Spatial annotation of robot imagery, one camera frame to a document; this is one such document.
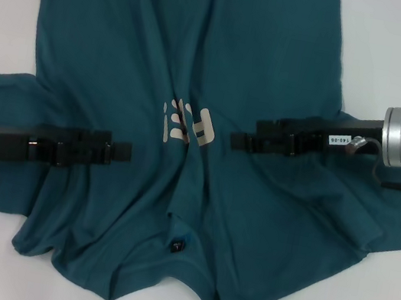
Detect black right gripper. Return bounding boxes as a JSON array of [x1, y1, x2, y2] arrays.
[[227, 94, 385, 177]]

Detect teal blue printed t-shirt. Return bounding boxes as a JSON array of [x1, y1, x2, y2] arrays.
[[0, 0, 401, 300]]

